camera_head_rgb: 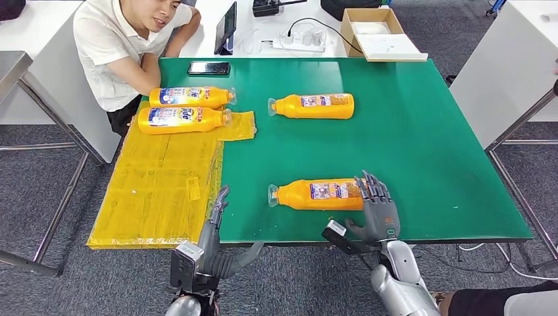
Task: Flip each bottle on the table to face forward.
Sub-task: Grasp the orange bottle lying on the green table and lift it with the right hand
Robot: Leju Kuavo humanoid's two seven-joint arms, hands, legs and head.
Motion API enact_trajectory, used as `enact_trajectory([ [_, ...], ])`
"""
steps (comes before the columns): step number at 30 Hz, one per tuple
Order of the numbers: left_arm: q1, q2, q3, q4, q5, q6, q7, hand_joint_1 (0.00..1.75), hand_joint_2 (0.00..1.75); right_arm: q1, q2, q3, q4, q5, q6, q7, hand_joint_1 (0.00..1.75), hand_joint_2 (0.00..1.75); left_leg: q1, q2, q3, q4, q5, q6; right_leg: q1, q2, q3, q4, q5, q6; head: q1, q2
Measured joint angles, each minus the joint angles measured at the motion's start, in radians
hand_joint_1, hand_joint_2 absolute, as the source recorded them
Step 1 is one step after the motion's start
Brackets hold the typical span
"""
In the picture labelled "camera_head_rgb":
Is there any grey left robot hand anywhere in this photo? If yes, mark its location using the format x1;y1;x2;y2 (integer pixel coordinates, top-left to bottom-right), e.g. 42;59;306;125
197;186;265;280

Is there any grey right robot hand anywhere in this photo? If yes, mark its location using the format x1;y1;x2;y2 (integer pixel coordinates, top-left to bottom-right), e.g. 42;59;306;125
344;170;401;243

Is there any orange detergent bottle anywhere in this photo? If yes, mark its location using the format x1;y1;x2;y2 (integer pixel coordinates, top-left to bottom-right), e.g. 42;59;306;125
266;93;355;120
266;178;367;212
148;86;238;110
138;106;233;136

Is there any yellow taped cardboard sheet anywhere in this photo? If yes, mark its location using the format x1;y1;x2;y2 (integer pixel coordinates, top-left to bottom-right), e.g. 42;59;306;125
86;101;257;251

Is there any white box lid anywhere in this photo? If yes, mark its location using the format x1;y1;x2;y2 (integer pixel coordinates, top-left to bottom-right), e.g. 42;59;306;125
355;33;428;62

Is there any black smartphone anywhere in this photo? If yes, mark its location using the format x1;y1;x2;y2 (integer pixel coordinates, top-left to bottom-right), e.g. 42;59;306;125
187;61;232;77

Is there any white foam insert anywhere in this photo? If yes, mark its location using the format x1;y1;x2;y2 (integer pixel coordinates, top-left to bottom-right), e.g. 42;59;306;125
351;20;392;36

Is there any white power strip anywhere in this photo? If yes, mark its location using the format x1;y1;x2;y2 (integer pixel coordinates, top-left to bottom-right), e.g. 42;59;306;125
272;29;328;53

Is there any white desk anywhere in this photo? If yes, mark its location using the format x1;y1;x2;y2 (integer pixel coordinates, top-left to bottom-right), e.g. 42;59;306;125
447;0;558;150
0;0;120;165
178;0;349;59

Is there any brown cardboard box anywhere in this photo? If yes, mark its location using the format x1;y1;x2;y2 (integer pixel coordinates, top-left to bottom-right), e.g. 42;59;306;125
340;7;405;59

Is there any black bag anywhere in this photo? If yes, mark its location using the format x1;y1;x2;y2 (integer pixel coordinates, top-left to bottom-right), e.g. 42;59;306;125
320;0;384;22

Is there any black tablet on stand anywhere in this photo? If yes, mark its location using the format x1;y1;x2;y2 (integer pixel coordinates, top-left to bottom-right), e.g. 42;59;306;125
213;1;238;56

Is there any black radio with antenna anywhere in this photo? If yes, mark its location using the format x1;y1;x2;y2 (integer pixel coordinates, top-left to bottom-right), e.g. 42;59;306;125
252;0;309;18

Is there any blue metal rack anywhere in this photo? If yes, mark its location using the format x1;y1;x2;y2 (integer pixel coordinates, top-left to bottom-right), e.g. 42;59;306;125
485;0;507;17

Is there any steel table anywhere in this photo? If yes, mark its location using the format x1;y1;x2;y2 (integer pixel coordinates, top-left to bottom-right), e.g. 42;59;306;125
0;51;107;278

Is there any dark bag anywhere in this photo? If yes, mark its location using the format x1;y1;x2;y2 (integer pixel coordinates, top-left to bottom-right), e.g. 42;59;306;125
0;0;26;22

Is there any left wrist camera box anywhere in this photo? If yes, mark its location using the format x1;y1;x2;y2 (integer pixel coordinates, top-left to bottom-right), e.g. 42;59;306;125
170;241;205;294

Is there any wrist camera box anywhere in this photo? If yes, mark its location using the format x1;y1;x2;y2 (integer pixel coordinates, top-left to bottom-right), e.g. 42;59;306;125
321;219;348;245
170;241;205;294

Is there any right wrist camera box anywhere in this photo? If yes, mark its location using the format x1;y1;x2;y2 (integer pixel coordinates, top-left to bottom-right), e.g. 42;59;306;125
321;219;348;245

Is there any white floor cable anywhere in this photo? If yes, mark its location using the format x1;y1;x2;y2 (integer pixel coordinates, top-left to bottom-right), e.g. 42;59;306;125
457;242;558;281

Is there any steel table frame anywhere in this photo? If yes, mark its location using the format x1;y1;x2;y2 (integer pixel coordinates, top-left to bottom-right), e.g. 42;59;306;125
484;87;558;273

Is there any black power cable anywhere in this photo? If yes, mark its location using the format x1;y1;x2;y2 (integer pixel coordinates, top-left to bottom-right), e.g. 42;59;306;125
286;17;365;55

